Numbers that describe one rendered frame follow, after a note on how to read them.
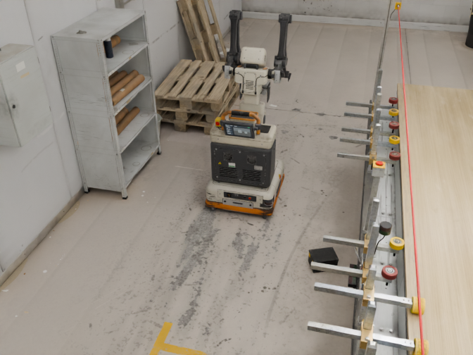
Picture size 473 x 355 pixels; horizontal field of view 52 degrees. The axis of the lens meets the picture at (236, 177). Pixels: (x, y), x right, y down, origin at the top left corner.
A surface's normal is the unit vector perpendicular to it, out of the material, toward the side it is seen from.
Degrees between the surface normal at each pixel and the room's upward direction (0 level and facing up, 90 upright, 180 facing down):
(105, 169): 90
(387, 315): 0
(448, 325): 0
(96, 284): 0
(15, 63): 90
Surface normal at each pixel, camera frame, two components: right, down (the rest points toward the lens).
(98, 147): -0.25, 0.54
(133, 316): 0.00, -0.83
